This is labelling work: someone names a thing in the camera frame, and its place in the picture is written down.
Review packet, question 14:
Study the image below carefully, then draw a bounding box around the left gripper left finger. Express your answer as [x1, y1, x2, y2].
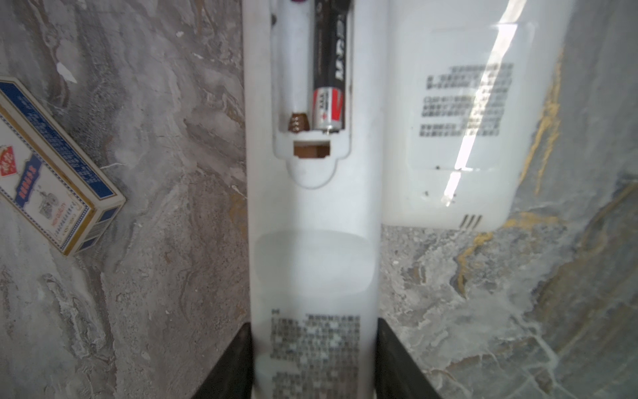
[191, 323, 254, 399]

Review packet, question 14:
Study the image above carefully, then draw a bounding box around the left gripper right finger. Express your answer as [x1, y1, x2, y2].
[375, 318, 441, 399]

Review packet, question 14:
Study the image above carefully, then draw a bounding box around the white TV remote control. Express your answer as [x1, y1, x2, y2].
[242, 1, 389, 398]

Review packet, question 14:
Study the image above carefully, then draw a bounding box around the white air conditioner remote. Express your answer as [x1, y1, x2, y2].
[382, 0, 575, 232]

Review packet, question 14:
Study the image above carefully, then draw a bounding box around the playing card box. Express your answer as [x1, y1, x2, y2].
[1, 77, 126, 256]

